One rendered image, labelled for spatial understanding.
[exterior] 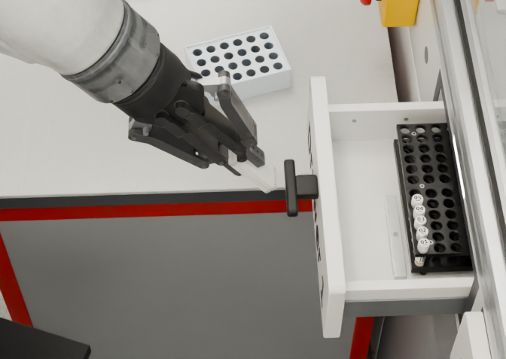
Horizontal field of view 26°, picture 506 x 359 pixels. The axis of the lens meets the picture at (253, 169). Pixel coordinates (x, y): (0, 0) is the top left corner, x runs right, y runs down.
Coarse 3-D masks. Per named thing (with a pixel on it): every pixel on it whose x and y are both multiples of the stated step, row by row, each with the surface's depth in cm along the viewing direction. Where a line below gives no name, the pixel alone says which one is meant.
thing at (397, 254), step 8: (384, 200) 128; (392, 200) 127; (392, 208) 127; (392, 216) 126; (392, 224) 125; (392, 232) 125; (400, 232) 125; (392, 240) 124; (400, 240) 124; (392, 248) 124; (400, 248) 124; (392, 256) 123; (400, 256) 123; (392, 264) 123; (400, 264) 122; (400, 272) 122
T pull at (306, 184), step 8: (288, 160) 123; (288, 168) 122; (288, 176) 121; (296, 176) 122; (304, 176) 122; (312, 176) 122; (288, 184) 121; (296, 184) 121; (304, 184) 121; (312, 184) 121; (288, 192) 120; (296, 192) 120; (304, 192) 120; (312, 192) 120; (288, 200) 120; (296, 200) 120; (288, 208) 119; (296, 208) 119; (288, 216) 119; (296, 216) 119
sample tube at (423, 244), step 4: (420, 240) 117; (424, 240) 117; (428, 240) 117; (420, 244) 116; (424, 244) 116; (428, 244) 116; (420, 248) 117; (424, 248) 116; (420, 252) 117; (424, 252) 117; (416, 260) 119; (420, 260) 119; (424, 260) 119; (416, 264) 120; (420, 264) 119
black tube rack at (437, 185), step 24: (432, 144) 126; (432, 168) 124; (432, 192) 122; (456, 192) 122; (408, 216) 123; (432, 216) 124; (456, 216) 120; (408, 240) 121; (432, 240) 118; (456, 240) 121; (432, 264) 120; (456, 264) 120
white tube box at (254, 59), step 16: (240, 32) 149; (256, 32) 150; (272, 32) 150; (192, 48) 148; (208, 48) 149; (224, 48) 150; (240, 48) 148; (256, 48) 149; (272, 48) 148; (192, 64) 146; (208, 64) 146; (224, 64) 146; (240, 64) 146; (256, 64) 146; (272, 64) 146; (288, 64) 146; (240, 80) 145; (256, 80) 145; (272, 80) 146; (288, 80) 147; (208, 96) 144; (240, 96) 147
